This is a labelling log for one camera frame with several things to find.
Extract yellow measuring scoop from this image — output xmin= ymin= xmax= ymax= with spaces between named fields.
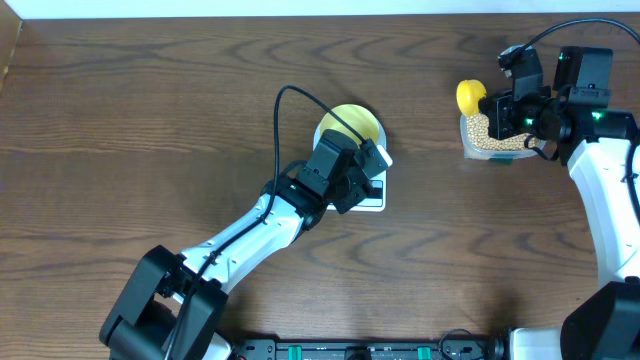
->
xmin=456 ymin=79 xmax=487 ymax=117

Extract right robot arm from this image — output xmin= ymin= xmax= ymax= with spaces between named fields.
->
xmin=478 ymin=45 xmax=639 ymax=359

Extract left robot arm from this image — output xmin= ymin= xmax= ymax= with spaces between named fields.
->
xmin=99 ymin=131 xmax=393 ymax=359

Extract pale yellow bowl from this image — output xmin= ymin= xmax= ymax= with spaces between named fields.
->
xmin=318 ymin=104 xmax=382 ymax=145

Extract white digital kitchen scale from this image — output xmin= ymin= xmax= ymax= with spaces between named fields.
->
xmin=310 ymin=115 xmax=388 ymax=213

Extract soybeans in container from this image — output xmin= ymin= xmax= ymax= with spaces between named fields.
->
xmin=466 ymin=114 xmax=528 ymax=151

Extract clear plastic container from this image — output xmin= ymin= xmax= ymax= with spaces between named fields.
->
xmin=460 ymin=115 xmax=545 ymax=161

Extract left black cable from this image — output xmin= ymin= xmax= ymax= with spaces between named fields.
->
xmin=159 ymin=84 xmax=374 ymax=360

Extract black cable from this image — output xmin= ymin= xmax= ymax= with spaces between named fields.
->
xmin=514 ymin=17 xmax=640 ymax=221
xmin=159 ymin=84 xmax=374 ymax=360

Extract right black cable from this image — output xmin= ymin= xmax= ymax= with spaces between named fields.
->
xmin=514 ymin=17 xmax=640 ymax=221

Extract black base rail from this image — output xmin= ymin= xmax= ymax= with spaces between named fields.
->
xmin=230 ymin=335 xmax=510 ymax=360

